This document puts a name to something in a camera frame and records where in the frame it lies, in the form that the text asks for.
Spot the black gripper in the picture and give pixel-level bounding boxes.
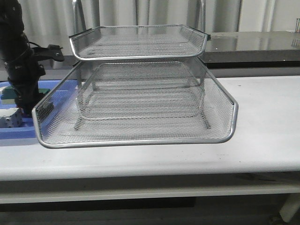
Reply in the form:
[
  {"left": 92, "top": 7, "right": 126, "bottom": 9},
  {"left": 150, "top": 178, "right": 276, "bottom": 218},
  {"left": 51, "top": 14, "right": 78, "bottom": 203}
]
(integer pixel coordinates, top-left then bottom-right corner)
[{"left": 4, "top": 45, "right": 64, "bottom": 117}]

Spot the silver mesh tray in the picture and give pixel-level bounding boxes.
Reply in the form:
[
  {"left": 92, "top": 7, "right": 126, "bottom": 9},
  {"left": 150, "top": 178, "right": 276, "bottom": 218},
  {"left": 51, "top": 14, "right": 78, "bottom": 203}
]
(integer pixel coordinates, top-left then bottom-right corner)
[
  {"left": 32, "top": 58, "right": 239, "bottom": 149},
  {"left": 69, "top": 24, "right": 209, "bottom": 61},
  {"left": 76, "top": 88, "right": 202, "bottom": 120}
]

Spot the red emergency stop push button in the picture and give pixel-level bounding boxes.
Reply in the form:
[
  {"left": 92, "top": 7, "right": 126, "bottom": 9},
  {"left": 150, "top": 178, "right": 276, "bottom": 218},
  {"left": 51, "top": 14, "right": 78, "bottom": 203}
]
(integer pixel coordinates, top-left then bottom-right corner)
[{"left": 21, "top": 102, "right": 54, "bottom": 118}]

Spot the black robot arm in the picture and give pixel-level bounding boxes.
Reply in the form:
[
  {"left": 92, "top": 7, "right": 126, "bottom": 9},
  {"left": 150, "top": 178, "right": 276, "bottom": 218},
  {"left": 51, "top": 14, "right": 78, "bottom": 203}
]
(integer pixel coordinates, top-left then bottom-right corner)
[{"left": 0, "top": 0, "right": 64, "bottom": 116}]

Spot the green and beige electrical module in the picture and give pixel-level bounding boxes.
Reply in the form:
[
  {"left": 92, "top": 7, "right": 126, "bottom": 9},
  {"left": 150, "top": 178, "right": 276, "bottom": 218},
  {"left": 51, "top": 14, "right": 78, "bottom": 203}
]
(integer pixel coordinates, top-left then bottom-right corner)
[{"left": 0, "top": 86, "right": 50, "bottom": 107}]

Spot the white circuit breaker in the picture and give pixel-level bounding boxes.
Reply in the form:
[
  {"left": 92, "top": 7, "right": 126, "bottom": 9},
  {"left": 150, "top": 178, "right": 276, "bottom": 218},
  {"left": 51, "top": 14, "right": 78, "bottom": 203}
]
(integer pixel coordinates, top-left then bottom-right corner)
[{"left": 0, "top": 108, "right": 23, "bottom": 128}]

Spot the blue plastic tray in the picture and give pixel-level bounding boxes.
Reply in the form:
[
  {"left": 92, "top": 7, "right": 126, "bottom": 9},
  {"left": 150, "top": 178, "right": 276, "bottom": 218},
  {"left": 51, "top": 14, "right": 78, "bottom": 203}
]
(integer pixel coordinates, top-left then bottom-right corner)
[{"left": 0, "top": 79, "right": 78, "bottom": 140}]

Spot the grey stone counter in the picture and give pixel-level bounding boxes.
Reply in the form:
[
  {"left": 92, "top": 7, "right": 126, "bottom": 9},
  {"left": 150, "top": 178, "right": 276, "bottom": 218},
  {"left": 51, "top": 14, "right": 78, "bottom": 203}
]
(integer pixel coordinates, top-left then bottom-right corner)
[{"left": 39, "top": 31, "right": 300, "bottom": 70}]

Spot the silver rack frame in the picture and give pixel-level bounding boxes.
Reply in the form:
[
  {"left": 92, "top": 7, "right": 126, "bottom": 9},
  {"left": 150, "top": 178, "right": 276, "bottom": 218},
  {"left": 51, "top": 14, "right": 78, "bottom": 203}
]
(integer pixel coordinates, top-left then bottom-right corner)
[{"left": 72, "top": 0, "right": 211, "bottom": 134}]

